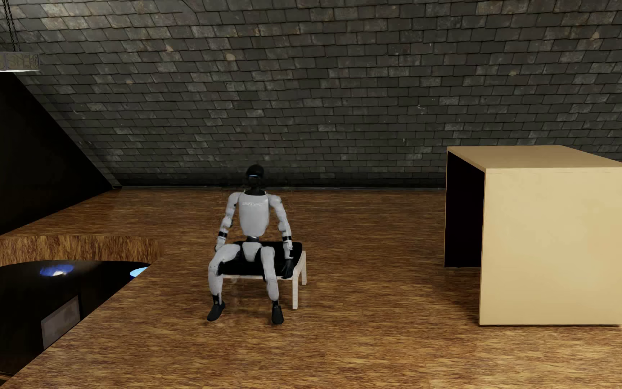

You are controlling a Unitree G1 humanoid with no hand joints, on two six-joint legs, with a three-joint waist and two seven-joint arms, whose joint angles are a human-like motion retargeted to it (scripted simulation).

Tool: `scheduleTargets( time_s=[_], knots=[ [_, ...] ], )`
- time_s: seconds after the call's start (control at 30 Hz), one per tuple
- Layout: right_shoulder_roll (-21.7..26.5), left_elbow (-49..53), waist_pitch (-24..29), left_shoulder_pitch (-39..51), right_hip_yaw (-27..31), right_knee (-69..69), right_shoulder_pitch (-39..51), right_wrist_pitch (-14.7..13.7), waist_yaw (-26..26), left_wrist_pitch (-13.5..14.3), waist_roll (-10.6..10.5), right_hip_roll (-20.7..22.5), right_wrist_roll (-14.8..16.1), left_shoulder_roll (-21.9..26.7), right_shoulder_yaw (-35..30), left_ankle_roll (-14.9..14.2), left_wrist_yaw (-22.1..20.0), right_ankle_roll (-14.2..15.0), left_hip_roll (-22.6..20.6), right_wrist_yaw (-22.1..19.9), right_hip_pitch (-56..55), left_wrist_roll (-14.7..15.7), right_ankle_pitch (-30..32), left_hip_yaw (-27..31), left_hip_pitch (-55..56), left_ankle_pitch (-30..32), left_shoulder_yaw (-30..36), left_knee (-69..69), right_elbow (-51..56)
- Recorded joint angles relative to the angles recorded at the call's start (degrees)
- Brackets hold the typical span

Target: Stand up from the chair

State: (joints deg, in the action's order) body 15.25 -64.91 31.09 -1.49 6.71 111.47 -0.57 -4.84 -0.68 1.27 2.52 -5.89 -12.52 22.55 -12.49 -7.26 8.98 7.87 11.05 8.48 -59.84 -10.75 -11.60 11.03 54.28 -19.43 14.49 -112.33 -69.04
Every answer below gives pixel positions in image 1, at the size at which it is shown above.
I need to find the black cushioned wooden chair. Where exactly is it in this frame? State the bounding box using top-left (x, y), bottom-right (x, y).
top-left (217, 241), bottom-right (307, 311)

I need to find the white left robot leg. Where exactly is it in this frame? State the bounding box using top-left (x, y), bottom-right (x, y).
top-left (254, 242), bottom-right (285, 325)

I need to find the white robot leg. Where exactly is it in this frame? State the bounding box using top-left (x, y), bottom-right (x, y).
top-left (254, 242), bottom-right (285, 325)
top-left (206, 242), bottom-right (248, 323)

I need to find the white right robot leg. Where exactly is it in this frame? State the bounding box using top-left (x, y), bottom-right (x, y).
top-left (206, 242), bottom-right (248, 323)

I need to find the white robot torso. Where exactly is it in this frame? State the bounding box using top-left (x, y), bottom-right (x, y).
top-left (238, 190), bottom-right (272, 242)

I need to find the black robot head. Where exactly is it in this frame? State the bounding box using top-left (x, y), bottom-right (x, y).
top-left (245, 165), bottom-right (266, 191)

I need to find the beige wooden box desk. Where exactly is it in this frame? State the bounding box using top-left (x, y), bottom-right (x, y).
top-left (444, 145), bottom-right (622, 327)

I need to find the hanging metal ceiling lamp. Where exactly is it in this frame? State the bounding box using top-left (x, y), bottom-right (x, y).
top-left (0, 0), bottom-right (41, 73)

